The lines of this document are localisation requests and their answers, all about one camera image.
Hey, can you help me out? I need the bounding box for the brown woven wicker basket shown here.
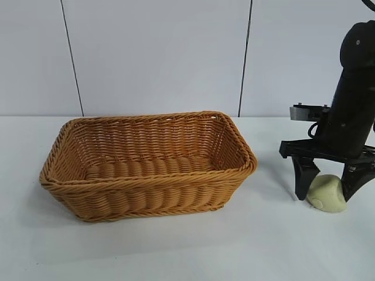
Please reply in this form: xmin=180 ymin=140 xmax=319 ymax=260
xmin=39 ymin=110 xmax=258 ymax=223

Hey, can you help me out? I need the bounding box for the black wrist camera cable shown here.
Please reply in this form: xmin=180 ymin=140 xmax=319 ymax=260
xmin=307 ymin=121 xmax=321 ymax=138

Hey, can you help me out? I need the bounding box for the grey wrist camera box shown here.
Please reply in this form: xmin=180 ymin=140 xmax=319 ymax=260
xmin=289 ymin=102 xmax=333 ymax=121

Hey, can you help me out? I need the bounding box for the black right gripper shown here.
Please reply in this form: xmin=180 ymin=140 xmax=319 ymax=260
xmin=279 ymin=112 xmax=375 ymax=203

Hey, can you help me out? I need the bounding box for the pale yellow egg yolk pastry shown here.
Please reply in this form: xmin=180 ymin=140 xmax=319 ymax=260
xmin=306 ymin=174 xmax=348 ymax=213

